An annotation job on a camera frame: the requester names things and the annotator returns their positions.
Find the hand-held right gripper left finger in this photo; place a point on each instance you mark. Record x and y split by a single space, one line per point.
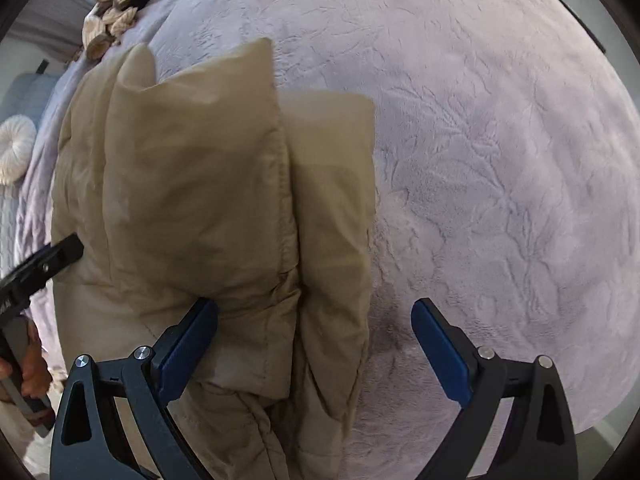
185 350

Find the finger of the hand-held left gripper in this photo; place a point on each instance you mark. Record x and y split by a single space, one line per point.
52 262

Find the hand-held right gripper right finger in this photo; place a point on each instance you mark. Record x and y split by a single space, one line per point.
440 355

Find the beige puffer jacket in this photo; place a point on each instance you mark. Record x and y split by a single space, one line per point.
200 185

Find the person's left hand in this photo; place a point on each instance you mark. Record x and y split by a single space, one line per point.
35 367

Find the round white cushion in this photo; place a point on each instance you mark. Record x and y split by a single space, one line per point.
15 147

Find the lavender plush blanket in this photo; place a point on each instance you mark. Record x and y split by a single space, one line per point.
500 160

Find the grey pleated curtain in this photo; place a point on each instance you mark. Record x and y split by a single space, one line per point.
50 20

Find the brown patterned cloth pile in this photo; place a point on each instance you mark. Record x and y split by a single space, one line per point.
117 15

